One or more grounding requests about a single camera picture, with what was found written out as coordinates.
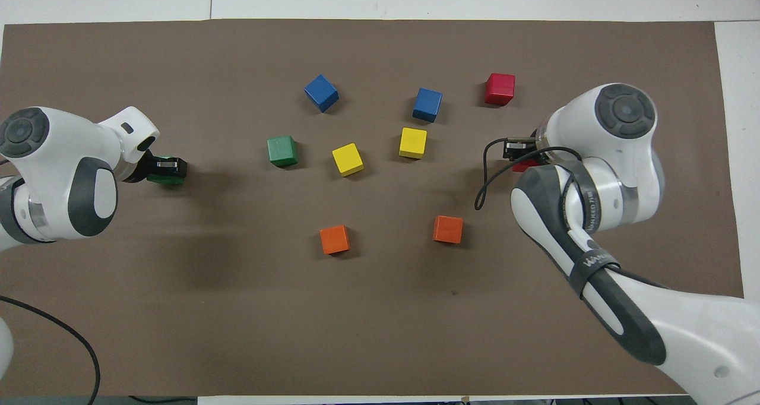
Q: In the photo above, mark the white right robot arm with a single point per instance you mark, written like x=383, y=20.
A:
x=605, y=173

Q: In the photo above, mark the red wooden cube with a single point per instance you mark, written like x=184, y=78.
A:
x=524, y=167
x=499, y=88

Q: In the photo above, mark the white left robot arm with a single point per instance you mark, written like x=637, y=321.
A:
x=59, y=173

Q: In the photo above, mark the orange wooden cube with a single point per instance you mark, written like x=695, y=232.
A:
x=447, y=228
x=334, y=239

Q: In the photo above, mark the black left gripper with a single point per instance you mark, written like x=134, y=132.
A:
x=139, y=168

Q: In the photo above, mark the yellow wooden cube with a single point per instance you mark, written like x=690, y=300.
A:
x=412, y=142
x=347, y=158

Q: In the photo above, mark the green wooden cube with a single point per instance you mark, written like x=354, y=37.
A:
x=166, y=181
x=282, y=151

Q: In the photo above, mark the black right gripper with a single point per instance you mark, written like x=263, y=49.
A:
x=521, y=144

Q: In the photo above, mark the blue wooden cube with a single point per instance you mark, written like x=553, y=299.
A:
x=321, y=92
x=427, y=104

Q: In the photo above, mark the brown table mat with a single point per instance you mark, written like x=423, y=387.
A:
x=380, y=322

